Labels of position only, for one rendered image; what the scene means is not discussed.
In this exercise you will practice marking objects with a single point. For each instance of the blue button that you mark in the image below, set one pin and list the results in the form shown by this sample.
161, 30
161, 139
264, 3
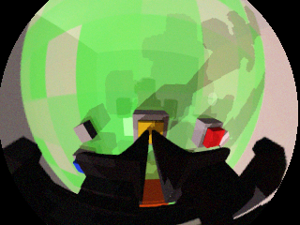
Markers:
76, 162

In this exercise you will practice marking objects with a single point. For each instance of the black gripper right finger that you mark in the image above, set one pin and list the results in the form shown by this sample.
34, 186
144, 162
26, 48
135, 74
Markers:
174, 163

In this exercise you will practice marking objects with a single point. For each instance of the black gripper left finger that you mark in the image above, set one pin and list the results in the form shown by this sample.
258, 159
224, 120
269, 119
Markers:
127, 166

